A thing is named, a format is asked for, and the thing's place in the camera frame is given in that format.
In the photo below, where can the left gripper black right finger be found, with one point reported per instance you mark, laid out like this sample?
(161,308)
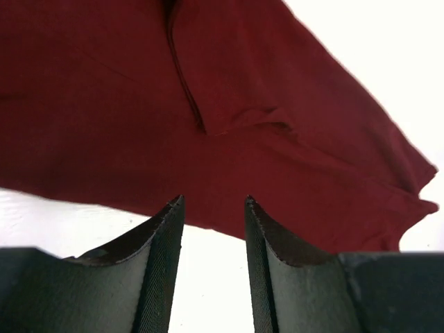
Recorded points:
(297,287)

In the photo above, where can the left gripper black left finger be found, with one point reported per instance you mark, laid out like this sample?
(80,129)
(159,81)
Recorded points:
(125,285)

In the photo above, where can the dark red t-shirt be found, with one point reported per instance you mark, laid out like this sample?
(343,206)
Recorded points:
(130,103)

